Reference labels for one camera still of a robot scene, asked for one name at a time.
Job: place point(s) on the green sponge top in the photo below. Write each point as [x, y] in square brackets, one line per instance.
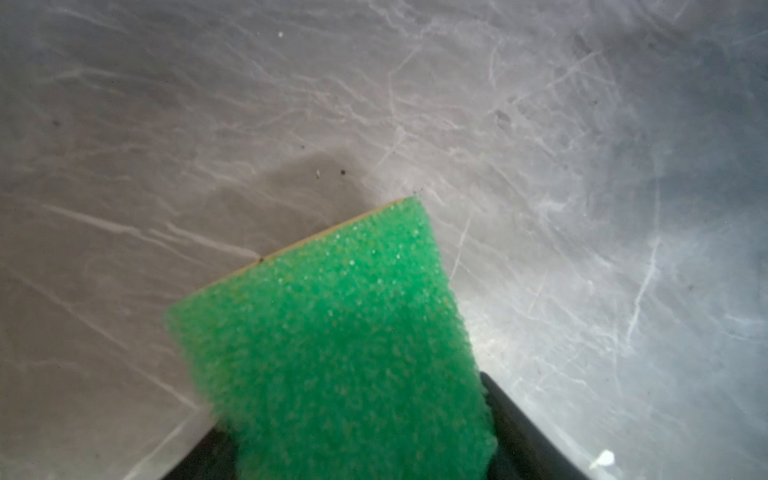
[342, 357]

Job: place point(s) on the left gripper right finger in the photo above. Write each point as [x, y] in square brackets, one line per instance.
[523, 451]

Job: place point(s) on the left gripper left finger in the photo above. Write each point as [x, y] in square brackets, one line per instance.
[213, 458]

